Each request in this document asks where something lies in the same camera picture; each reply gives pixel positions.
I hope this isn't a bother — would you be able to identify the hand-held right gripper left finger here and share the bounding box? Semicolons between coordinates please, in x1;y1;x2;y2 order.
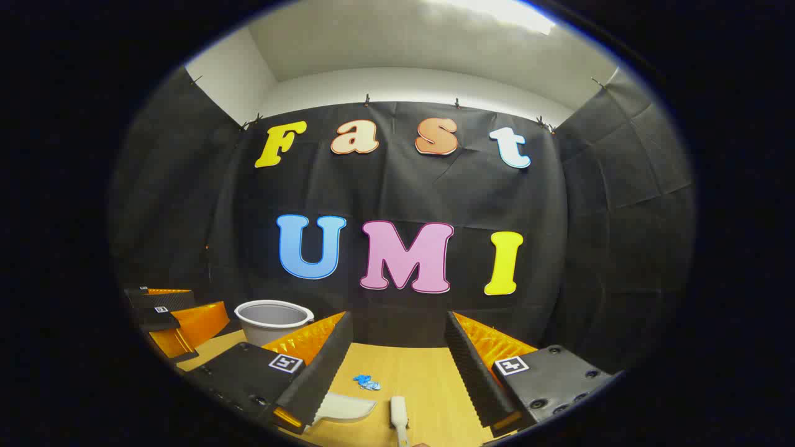
185;310;355;435

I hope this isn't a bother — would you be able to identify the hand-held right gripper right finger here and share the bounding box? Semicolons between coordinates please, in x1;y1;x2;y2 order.
444;310;624;438

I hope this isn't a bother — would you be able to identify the light grey dustpan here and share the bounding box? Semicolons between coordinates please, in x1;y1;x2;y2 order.
309;392;377;429

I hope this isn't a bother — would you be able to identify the light grey garbage bin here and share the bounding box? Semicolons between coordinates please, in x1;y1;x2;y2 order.
234;300;314;347

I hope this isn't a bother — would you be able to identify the small light grey broom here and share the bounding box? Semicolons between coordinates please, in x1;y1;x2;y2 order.
390;396;411;447

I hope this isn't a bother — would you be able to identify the wooden desktop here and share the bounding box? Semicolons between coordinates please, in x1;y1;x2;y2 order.
177;329;541;447

